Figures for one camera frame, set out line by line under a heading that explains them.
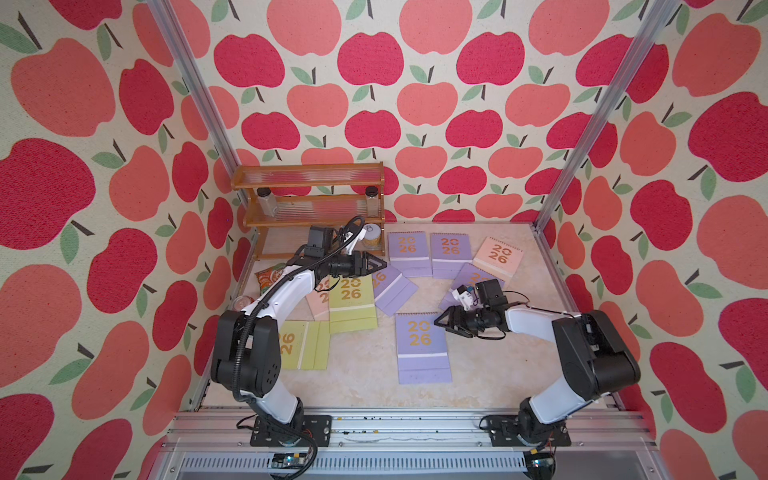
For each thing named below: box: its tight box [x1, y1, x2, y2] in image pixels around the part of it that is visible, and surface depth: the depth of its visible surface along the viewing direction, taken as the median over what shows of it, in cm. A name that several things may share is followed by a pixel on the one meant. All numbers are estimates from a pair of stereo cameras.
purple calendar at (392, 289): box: [372, 264, 419, 317], surface depth 103 cm
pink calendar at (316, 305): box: [298, 275, 330, 321], surface depth 98 cm
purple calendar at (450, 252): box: [430, 232, 473, 280], surface depth 114 cm
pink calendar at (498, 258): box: [473, 236, 524, 281], surface depth 111 cm
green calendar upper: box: [328, 274, 378, 334], surface depth 98 cm
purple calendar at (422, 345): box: [395, 312, 453, 385], surface depth 90 cm
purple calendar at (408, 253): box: [387, 231, 432, 278], surface depth 113 cm
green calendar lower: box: [278, 320, 331, 370], surface depth 90 cm
